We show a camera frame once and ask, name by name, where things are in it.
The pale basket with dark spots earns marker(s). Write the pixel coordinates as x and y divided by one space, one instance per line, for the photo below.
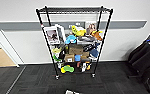
72 92

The green and yellow toy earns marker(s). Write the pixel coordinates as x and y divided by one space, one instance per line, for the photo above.
68 69

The yellow plush toy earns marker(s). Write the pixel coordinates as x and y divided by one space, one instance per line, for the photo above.
78 31

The blue cup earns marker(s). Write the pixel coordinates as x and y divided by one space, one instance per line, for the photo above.
77 58

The orange white black toy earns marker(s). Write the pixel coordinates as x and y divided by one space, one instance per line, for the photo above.
86 66

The small cardboard box white label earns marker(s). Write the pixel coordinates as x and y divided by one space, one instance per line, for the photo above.
69 58

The large cardboard box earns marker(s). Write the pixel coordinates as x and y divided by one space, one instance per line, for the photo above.
75 49

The dark blue shark plush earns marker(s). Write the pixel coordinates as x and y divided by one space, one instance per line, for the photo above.
94 54

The light blue plush toy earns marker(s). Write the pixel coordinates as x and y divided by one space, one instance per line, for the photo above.
70 39

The flat dark grey box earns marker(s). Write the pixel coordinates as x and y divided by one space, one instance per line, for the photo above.
86 40

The thin white box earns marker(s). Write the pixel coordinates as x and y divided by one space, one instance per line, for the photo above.
61 32

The white box with photo print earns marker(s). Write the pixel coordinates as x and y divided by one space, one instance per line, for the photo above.
52 35

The box with portrait print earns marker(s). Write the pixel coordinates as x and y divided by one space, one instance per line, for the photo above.
91 27

